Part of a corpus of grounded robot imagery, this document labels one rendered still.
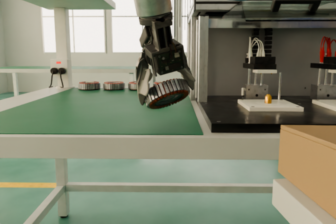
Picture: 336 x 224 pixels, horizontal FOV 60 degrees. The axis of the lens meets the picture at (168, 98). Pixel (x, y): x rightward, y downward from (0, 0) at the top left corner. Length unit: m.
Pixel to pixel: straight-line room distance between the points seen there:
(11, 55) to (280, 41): 7.59
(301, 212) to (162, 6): 0.42
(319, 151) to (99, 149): 0.45
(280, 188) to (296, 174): 0.03
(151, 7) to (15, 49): 7.74
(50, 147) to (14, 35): 7.63
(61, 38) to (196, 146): 1.17
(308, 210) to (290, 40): 0.89
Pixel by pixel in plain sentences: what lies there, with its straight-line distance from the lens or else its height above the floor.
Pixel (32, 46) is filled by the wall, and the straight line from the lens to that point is 8.08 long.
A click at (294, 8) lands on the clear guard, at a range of 0.81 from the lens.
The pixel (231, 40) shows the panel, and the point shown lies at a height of 0.98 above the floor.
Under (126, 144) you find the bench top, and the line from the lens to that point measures 0.65.
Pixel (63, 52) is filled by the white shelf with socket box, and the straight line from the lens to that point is 1.65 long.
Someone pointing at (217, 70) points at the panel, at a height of 0.87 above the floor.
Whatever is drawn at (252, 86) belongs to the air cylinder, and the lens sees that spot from 1.04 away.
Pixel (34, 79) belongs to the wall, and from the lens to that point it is 8.10.
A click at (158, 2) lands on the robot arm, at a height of 1.03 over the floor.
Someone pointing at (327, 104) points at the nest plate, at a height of 0.78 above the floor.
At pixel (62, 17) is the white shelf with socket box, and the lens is 1.66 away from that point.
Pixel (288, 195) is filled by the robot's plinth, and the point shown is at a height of 0.74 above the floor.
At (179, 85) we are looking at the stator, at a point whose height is 0.86.
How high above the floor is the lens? 0.93
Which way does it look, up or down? 8 degrees down
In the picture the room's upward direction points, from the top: straight up
